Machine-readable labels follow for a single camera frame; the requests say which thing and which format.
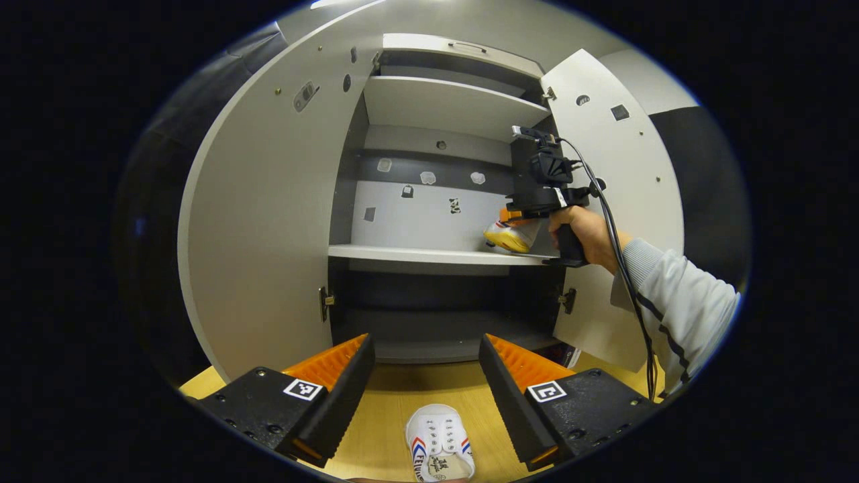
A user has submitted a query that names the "grey shoe cabinet door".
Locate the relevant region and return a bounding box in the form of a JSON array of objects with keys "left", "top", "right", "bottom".
[
  {"left": 540, "top": 48, "right": 685, "bottom": 373},
  {"left": 176, "top": 12, "right": 387, "bottom": 383}
]

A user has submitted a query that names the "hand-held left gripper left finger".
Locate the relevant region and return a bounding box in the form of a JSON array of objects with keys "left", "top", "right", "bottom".
[{"left": 183, "top": 333, "right": 376, "bottom": 469}]

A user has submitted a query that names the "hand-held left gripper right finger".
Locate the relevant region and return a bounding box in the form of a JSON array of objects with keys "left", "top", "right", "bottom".
[{"left": 478, "top": 333, "right": 662, "bottom": 472}]

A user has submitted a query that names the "grey cabinet drawer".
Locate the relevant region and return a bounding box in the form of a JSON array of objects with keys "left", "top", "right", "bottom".
[{"left": 383, "top": 32, "right": 544, "bottom": 78}]

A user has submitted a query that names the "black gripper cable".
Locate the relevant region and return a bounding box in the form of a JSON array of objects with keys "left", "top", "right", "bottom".
[{"left": 557, "top": 138, "right": 660, "bottom": 402}]

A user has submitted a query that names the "grey shoe cabinet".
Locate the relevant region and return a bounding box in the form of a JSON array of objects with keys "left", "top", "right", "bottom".
[{"left": 327, "top": 32, "right": 571, "bottom": 366}]

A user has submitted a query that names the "white shoe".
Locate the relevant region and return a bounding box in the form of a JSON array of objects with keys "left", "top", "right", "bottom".
[
  {"left": 405, "top": 404, "right": 476, "bottom": 482},
  {"left": 483, "top": 213, "right": 541, "bottom": 254}
]

